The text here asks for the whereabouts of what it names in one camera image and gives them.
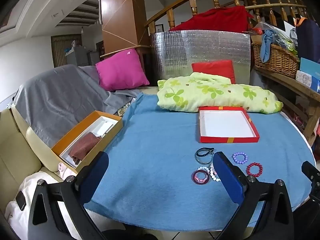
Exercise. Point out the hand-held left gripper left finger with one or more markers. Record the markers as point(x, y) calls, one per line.
point(96, 177)

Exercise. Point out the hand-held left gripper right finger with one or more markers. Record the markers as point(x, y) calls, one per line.
point(228, 177)

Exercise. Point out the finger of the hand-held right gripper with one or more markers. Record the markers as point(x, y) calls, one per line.
point(309, 170)

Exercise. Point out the dark bangle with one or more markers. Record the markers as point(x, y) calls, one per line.
point(200, 162)

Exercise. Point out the magenta bangle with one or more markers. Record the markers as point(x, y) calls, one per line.
point(193, 178)

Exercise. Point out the red cardboard box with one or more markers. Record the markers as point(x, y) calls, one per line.
point(225, 123)

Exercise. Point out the brown fabric pouch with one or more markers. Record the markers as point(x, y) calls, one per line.
point(83, 146)

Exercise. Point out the orange cardboard box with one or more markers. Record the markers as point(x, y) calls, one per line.
point(107, 140)

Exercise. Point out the white inner box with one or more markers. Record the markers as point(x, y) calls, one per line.
point(100, 125)

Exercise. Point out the black phone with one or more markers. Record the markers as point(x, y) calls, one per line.
point(20, 200)

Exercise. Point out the beige sofa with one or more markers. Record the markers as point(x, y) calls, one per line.
point(15, 155)

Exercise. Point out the green floral blanket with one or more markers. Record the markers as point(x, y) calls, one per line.
point(212, 92)

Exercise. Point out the white fleece blanket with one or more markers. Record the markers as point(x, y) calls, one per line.
point(15, 212)

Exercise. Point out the grey sofa cover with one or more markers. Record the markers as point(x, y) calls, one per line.
point(57, 97)

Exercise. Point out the tissue box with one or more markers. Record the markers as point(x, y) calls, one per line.
point(305, 77)

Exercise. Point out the wooden bench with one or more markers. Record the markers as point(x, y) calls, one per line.
point(282, 80)

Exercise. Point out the blue cardboard box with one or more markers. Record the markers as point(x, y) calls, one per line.
point(310, 67)

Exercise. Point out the pink cushion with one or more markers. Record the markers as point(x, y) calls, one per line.
point(120, 70)

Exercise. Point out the red cushion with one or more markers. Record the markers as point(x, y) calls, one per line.
point(215, 67)

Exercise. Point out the wicker basket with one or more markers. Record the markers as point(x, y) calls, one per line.
point(277, 60)

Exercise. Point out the grey cabinet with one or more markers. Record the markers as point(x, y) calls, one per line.
point(77, 55)

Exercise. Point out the dark blue jacket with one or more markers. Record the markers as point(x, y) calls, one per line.
point(308, 40)

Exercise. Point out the blue cloth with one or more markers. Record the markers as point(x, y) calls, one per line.
point(266, 45)

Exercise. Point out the clear plastic bag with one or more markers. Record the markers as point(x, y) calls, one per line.
point(282, 35)

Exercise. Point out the silver foil panel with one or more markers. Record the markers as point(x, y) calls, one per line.
point(175, 50)

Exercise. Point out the red cloth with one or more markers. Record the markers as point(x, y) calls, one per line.
point(215, 20)

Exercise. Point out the wooden pillar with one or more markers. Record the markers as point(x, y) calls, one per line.
point(120, 17)

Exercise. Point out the wooden stair railing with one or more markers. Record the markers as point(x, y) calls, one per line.
point(171, 17)

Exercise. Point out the small picture frame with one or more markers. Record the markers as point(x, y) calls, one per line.
point(159, 28)

